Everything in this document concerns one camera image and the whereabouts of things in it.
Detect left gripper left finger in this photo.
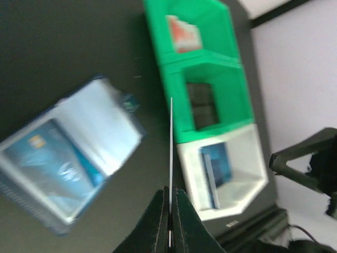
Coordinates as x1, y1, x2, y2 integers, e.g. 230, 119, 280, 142
114, 187, 169, 253

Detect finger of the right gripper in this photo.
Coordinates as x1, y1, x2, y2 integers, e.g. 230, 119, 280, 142
269, 128, 336, 194

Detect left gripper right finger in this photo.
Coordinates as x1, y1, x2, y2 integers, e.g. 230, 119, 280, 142
171, 187, 225, 253

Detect white card bin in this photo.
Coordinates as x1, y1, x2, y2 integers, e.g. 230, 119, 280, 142
177, 123, 269, 221

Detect blue credit cards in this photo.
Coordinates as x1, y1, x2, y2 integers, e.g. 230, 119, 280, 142
200, 142, 232, 209

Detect green card bin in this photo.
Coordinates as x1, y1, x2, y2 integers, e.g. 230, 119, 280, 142
144, 1, 255, 143

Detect blue card holder wallet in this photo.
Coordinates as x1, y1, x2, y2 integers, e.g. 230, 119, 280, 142
1, 76, 145, 235

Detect single blue vip card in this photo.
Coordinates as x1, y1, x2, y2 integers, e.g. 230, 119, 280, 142
2, 119, 103, 216

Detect red white credit cards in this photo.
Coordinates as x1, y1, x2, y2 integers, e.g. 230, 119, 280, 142
165, 15, 203, 53

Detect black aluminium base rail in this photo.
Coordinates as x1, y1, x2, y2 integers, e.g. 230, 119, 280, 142
217, 205, 292, 252

